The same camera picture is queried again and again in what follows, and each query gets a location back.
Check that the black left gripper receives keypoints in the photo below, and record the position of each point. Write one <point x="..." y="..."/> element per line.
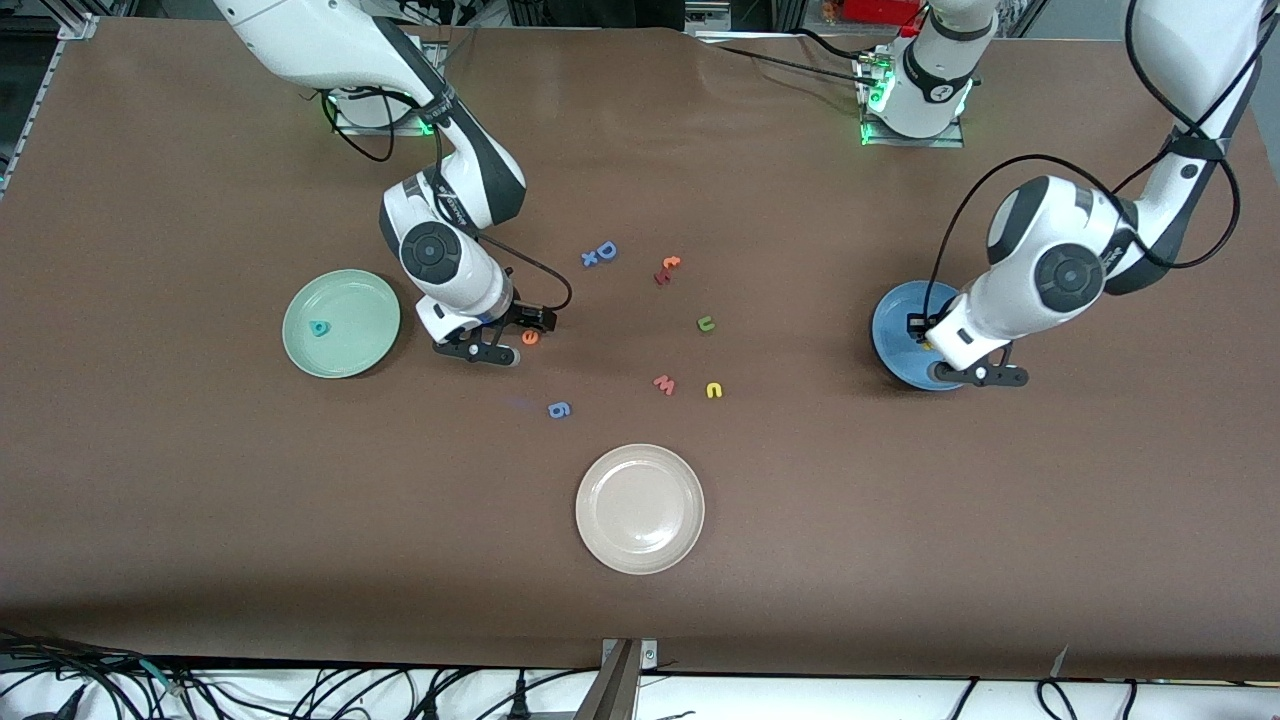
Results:
<point x="916" y="326"/>

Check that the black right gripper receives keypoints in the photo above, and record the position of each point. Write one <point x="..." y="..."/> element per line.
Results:
<point x="522" y="318"/>

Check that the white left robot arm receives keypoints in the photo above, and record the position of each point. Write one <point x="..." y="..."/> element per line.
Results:
<point x="975" y="325"/>

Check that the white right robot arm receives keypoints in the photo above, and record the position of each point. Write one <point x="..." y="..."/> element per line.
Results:
<point x="330" y="40"/>

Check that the blue plate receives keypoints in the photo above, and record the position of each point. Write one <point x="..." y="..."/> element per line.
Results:
<point x="890" y="350"/>

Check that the blue foam letter D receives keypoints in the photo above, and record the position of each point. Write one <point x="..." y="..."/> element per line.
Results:
<point x="606" y="250"/>

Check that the pink foam letter w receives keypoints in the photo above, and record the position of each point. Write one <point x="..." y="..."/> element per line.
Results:
<point x="664" y="384"/>

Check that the mint green plate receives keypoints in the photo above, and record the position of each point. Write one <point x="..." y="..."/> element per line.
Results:
<point x="341" y="300"/>

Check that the beige plate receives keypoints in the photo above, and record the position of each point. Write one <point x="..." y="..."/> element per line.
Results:
<point x="640" y="509"/>

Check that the red box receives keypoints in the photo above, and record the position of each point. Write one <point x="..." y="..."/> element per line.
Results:
<point x="880" y="10"/>

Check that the white tape tag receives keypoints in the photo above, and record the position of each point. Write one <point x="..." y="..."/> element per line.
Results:
<point x="1060" y="660"/>

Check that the black power plug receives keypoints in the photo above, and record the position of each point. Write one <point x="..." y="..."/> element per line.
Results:
<point x="520" y="695"/>

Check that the brown table cover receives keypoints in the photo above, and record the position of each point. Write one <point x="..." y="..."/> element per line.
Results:
<point x="200" y="500"/>

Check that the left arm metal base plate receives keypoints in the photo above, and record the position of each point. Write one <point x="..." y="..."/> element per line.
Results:
<point x="950" y="143"/>

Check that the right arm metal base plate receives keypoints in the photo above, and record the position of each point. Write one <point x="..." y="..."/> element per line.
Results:
<point x="360" y="127"/>

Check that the metal table edge bracket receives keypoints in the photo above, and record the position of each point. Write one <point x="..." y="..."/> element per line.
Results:
<point x="618" y="690"/>

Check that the aluminium frame profile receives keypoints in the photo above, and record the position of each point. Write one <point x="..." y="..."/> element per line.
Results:
<point x="75" y="22"/>

